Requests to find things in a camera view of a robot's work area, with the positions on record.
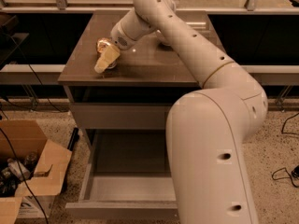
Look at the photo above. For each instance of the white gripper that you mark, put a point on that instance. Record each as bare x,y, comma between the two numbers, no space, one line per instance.
119,37

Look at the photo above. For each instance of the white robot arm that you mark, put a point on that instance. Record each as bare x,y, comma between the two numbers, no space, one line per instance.
205,128

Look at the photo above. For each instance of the grey drawer cabinet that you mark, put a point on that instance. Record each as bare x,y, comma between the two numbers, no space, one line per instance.
147,74

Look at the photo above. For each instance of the black bar on floor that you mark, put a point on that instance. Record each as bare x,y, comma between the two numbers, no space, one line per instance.
73,139

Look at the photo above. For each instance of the metal window railing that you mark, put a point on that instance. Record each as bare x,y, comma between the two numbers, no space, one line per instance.
78,0

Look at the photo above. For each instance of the orange soda can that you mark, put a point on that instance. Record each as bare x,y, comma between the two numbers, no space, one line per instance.
101,44

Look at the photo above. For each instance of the open middle drawer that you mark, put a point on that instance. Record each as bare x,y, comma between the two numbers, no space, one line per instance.
127,177

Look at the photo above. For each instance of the white ceramic bowl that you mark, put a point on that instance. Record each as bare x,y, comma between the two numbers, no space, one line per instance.
162,39

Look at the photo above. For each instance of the open cardboard box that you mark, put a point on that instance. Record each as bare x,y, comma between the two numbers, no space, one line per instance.
34,197

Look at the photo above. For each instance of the closed upper drawer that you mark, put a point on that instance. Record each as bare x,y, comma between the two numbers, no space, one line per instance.
120,117

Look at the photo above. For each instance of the clutter inside cardboard box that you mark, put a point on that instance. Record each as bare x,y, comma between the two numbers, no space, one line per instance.
15,172

